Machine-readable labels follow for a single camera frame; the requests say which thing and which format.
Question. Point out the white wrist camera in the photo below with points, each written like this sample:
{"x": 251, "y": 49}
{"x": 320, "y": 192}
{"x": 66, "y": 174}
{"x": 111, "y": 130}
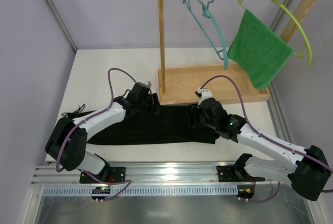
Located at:
{"x": 148, "y": 84}
{"x": 203, "y": 94}

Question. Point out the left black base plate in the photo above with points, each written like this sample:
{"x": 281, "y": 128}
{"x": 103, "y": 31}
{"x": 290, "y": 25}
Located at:
{"x": 114, "y": 174}

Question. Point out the aluminium mounting rail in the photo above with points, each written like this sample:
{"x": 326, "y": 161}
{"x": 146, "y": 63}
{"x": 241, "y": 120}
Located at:
{"x": 153, "y": 173}

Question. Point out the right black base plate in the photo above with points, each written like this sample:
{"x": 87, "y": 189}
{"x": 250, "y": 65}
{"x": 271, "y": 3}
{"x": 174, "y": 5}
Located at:
{"x": 229, "y": 174}

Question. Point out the green microfibre cloth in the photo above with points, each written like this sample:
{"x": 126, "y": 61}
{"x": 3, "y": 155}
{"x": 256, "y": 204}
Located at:
{"x": 258, "y": 51}

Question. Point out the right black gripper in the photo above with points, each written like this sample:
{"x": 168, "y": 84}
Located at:
{"x": 194, "y": 115}

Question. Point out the grey slotted cable duct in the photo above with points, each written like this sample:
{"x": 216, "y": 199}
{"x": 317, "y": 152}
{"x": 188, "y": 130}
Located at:
{"x": 141, "y": 190}

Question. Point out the black trousers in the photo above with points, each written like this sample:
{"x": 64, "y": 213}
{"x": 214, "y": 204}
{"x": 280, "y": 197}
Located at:
{"x": 171, "y": 126}

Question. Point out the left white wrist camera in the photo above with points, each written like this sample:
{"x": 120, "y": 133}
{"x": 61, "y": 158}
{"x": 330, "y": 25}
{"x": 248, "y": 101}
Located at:
{"x": 148, "y": 84}

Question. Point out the wooden clothes rack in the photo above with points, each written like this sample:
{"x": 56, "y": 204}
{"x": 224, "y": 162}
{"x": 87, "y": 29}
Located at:
{"x": 176, "y": 83}

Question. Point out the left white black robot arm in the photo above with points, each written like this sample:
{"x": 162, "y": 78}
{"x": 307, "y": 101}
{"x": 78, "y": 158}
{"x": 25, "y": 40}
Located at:
{"x": 67, "y": 143}

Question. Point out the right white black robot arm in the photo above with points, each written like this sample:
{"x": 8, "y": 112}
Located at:
{"x": 306, "y": 170}

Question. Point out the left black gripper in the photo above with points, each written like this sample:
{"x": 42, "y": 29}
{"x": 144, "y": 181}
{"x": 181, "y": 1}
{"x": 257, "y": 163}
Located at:
{"x": 154, "y": 104}

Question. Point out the lime green plastic hanger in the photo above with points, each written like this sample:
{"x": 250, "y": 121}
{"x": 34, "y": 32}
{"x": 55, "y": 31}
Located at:
{"x": 298, "y": 25}

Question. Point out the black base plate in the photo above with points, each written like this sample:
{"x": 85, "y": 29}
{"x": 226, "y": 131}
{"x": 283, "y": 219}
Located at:
{"x": 229, "y": 174}
{"x": 114, "y": 174}

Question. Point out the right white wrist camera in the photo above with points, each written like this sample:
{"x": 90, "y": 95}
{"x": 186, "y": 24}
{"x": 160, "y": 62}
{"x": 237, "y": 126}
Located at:
{"x": 203, "y": 94}

